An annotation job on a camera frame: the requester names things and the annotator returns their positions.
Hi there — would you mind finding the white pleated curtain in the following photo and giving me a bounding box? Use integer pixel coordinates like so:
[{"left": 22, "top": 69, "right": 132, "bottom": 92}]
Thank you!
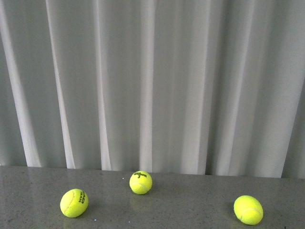
[{"left": 0, "top": 0, "right": 305, "bottom": 178}]

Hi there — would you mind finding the far Wilson tennis ball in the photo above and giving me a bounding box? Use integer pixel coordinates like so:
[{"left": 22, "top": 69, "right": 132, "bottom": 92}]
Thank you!
[{"left": 129, "top": 171, "right": 153, "bottom": 195}]

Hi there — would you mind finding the Head Team tennis ball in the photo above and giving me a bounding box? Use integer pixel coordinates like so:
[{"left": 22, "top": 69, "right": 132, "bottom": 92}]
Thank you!
[{"left": 60, "top": 188, "right": 89, "bottom": 218}]

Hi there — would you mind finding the plain yellow tennis ball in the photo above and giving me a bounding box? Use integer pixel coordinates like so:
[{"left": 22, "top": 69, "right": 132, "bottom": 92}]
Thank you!
[{"left": 234, "top": 195, "right": 264, "bottom": 225}]

